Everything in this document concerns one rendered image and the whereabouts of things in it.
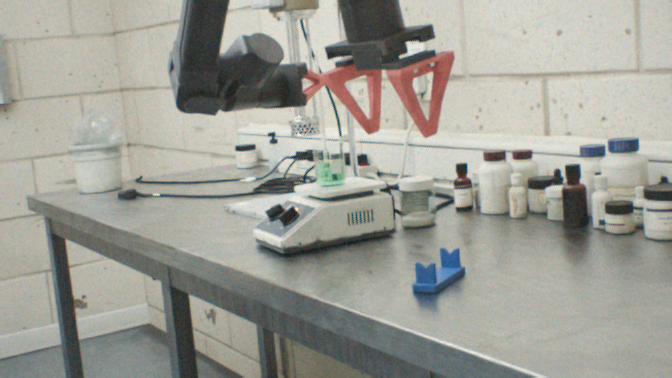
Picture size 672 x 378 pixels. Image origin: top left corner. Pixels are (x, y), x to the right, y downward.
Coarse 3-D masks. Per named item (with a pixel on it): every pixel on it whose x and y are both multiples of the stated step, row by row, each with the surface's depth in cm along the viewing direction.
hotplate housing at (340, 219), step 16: (368, 192) 151; (320, 208) 146; (336, 208) 146; (352, 208) 148; (368, 208) 149; (384, 208) 150; (304, 224) 144; (320, 224) 145; (336, 224) 147; (352, 224) 148; (368, 224) 149; (384, 224) 150; (256, 240) 154; (272, 240) 146; (288, 240) 143; (304, 240) 145; (320, 240) 146; (336, 240) 147; (352, 240) 148
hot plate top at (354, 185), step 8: (304, 184) 156; (312, 184) 156; (352, 184) 152; (360, 184) 151; (368, 184) 150; (376, 184) 150; (384, 184) 150; (304, 192) 152; (312, 192) 149; (320, 192) 147; (328, 192) 146; (336, 192) 147; (344, 192) 147; (352, 192) 148; (360, 192) 149
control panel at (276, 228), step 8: (288, 200) 156; (304, 208) 148; (312, 208) 146; (304, 216) 145; (264, 224) 152; (272, 224) 150; (280, 224) 148; (296, 224) 144; (272, 232) 147; (280, 232) 145
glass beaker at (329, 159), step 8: (312, 144) 152; (320, 144) 148; (328, 144) 148; (336, 144) 149; (320, 152) 149; (328, 152) 148; (336, 152) 149; (320, 160) 149; (328, 160) 149; (336, 160) 149; (344, 160) 150; (320, 168) 149; (328, 168) 149; (336, 168) 149; (344, 168) 150; (320, 176) 150; (328, 176) 149; (336, 176) 149; (344, 176) 150; (320, 184) 150; (328, 184) 149; (336, 184) 149; (344, 184) 150
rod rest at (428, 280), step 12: (444, 252) 123; (456, 252) 122; (420, 264) 116; (432, 264) 115; (444, 264) 123; (456, 264) 122; (420, 276) 116; (432, 276) 115; (444, 276) 118; (456, 276) 120; (420, 288) 116; (432, 288) 115
